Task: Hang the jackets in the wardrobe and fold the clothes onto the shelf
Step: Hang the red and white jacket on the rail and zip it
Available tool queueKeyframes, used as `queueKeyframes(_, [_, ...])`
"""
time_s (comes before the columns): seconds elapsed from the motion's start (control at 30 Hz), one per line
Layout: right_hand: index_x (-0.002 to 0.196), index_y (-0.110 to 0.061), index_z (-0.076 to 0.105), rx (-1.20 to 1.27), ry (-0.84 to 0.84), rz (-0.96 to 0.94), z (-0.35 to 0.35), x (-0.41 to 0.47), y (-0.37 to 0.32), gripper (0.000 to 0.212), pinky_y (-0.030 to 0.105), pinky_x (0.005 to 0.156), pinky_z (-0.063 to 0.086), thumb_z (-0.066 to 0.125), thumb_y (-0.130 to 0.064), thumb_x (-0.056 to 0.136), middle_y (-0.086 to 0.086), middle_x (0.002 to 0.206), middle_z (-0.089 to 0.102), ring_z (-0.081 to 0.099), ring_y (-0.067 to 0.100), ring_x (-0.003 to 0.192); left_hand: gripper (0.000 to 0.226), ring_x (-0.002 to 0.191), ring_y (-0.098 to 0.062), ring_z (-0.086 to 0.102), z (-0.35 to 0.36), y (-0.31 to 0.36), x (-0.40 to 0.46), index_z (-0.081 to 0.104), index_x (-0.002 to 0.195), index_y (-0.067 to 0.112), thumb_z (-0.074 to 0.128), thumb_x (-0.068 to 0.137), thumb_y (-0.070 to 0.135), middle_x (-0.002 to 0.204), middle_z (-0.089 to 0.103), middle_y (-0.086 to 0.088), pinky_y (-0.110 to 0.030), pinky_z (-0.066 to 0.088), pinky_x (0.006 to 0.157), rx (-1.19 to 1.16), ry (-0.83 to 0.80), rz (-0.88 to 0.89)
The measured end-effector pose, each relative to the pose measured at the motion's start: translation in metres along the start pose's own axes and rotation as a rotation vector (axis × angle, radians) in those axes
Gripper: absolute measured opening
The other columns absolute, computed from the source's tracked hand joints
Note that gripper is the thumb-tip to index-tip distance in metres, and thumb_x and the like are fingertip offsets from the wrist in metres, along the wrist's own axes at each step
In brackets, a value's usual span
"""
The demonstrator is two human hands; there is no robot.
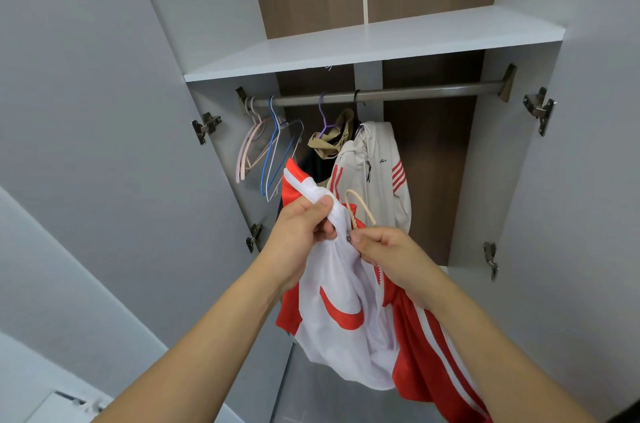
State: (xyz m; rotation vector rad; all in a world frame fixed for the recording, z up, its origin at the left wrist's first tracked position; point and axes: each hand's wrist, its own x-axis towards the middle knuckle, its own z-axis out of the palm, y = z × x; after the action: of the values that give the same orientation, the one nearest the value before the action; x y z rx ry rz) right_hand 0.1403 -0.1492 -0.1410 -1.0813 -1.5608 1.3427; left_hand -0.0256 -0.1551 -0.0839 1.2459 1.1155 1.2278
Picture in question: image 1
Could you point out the person's right forearm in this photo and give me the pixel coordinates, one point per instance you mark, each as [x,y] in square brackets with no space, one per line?
[500,368]

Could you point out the person's left hand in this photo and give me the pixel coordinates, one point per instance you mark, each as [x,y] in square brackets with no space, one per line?
[300,237]

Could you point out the white jacket with red stripes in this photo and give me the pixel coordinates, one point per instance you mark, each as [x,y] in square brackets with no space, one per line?
[385,167]

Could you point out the beige hanger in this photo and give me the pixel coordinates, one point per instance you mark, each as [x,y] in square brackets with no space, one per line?
[362,199]

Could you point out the red and white jacket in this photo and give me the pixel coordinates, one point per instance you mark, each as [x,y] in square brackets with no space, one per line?
[345,328]

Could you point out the person's left forearm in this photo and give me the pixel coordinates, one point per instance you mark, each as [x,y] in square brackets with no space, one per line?
[200,358]

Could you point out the khaki and black jacket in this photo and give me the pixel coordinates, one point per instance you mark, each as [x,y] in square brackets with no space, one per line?
[330,142]

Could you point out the metal hanging rod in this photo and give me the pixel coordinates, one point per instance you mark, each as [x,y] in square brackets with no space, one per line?
[430,92]

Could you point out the person's right hand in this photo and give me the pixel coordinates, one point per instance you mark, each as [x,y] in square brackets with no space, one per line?
[400,258]

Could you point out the white wardrobe shelf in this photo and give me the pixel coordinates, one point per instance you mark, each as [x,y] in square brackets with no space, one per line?
[400,37]

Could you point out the white side cabinet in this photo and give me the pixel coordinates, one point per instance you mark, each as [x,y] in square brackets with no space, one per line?
[60,408]

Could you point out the brass rod bracket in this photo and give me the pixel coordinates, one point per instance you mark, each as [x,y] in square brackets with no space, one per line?
[508,82]
[243,97]

